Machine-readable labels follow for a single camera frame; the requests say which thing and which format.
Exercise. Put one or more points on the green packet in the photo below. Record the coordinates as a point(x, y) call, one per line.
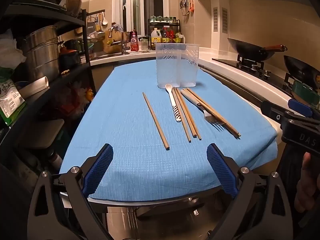
point(10, 97)

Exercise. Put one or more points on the white plastic bag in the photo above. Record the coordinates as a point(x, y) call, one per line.
point(11, 50)

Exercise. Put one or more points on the wooden cutting board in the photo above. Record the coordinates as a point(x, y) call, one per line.
point(110, 42)

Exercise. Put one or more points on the black spice rack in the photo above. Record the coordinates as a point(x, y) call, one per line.
point(150, 35)

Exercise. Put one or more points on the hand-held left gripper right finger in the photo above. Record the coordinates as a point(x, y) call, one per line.
point(221, 170)

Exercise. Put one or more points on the person's right hand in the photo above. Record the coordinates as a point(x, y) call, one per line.
point(308, 187)

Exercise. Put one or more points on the window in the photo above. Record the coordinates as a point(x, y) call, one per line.
point(140, 5)

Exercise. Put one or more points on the row of sauce bottles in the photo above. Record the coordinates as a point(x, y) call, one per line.
point(170, 36)

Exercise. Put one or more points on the blue table cloth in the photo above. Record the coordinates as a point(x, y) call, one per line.
point(125, 110)

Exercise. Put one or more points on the wall vent grille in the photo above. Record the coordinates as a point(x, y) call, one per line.
point(224, 20)
point(215, 19)

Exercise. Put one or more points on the glass jar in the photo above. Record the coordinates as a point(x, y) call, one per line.
point(144, 44)

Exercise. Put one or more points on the metal grater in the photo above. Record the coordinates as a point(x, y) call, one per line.
point(91, 24)

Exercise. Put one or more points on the green plastic tub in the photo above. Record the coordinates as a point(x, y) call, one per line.
point(306, 92)

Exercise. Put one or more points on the oil jug yellow label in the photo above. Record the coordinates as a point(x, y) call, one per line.
point(156, 37)

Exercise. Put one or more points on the clear oil dispenser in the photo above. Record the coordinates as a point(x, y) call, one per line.
point(182, 40)

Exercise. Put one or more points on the row of spice jars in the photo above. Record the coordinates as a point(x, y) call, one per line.
point(162, 19)

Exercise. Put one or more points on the steel kitchen faucet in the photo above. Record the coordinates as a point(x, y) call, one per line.
point(123, 43)

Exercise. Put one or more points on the red dish soap bottle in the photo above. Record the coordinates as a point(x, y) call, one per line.
point(134, 42)

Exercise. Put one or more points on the orange peeler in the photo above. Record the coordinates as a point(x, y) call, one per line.
point(191, 5)

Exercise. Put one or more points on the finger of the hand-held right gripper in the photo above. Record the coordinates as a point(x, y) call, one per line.
point(275, 113)
point(300, 107)

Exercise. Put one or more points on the blue dish rag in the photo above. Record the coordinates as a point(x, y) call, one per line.
point(117, 27)

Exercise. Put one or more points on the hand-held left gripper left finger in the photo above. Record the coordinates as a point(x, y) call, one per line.
point(98, 170)

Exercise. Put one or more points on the white paper roll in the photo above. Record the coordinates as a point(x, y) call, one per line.
point(33, 87)

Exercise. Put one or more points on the steel sink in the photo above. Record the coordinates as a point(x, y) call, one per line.
point(112, 54)

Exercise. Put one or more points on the orange lidded pot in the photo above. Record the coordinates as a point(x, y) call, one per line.
point(68, 58)

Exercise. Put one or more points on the metal strainer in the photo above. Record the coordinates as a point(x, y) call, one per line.
point(95, 37)

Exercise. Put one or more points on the red plastic bag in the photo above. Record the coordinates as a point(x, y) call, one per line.
point(67, 102)

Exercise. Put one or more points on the black gas stove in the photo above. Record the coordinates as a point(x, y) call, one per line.
point(250, 68)

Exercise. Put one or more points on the white ladle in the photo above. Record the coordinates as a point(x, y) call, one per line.
point(105, 20)

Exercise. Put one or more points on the black shelving rack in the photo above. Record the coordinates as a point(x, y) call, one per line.
point(86, 30)

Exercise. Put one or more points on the clear plastic utensil holder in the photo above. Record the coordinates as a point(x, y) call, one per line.
point(175, 67)

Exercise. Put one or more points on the hanging utensils on wall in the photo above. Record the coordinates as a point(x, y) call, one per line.
point(184, 5)

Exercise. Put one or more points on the stainless steel pot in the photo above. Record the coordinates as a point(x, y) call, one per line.
point(42, 52)

